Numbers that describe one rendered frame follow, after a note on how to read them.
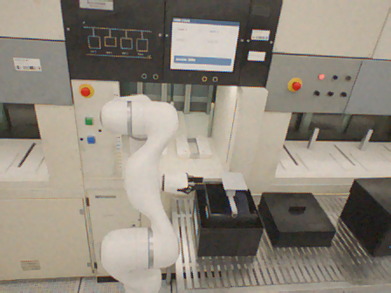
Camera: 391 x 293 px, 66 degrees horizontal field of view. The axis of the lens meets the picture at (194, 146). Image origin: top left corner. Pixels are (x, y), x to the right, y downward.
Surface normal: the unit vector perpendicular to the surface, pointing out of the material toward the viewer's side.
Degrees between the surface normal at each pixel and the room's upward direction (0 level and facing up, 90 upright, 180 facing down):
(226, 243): 90
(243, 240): 90
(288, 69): 90
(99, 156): 90
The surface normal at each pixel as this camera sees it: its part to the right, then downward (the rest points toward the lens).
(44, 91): 0.11, 0.51
